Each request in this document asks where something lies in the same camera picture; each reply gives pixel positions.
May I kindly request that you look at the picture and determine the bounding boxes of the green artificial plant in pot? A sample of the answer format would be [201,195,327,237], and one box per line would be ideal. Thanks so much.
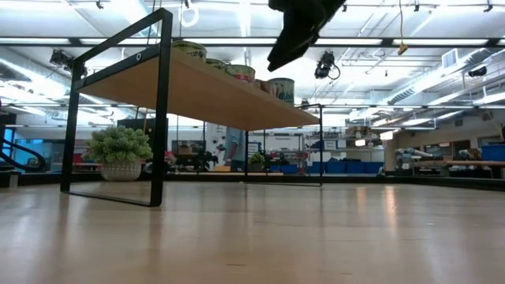
[81,125,154,183]

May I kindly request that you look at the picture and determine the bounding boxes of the black rig-mounted device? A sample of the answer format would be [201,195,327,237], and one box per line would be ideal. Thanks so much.
[48,48,88,78]

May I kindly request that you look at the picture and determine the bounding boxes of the person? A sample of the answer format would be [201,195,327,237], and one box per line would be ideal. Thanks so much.
[223,126,247,173]

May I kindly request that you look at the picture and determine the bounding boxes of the wooden shelf with black frame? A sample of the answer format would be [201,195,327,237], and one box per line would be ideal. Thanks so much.
[58,6,324,208]

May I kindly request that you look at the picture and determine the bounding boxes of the small tin can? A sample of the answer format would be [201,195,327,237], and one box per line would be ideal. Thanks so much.
[260,80,277,97]

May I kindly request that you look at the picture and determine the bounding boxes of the oranges label tin can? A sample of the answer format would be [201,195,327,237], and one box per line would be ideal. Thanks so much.
[171,39,208,63]

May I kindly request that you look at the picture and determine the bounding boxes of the wooden workbench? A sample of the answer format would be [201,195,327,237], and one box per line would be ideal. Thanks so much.
[445,159,505,179]

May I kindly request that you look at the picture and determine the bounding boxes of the black overhead camera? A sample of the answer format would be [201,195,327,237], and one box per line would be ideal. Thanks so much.
[313,50,341,81]

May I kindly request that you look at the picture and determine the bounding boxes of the yellow hanging cord tag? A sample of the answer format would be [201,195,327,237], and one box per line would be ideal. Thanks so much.
[396,0,410,56]

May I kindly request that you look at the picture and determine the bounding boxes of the small green potted plant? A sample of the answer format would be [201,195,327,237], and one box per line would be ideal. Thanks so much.
[248,151,265,173]

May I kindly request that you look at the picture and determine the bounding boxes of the black monitor panel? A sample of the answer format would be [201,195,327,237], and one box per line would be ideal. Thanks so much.
[117,118,170,151]

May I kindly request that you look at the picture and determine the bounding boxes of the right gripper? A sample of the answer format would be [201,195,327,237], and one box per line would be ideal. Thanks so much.
[267,0,349,73]

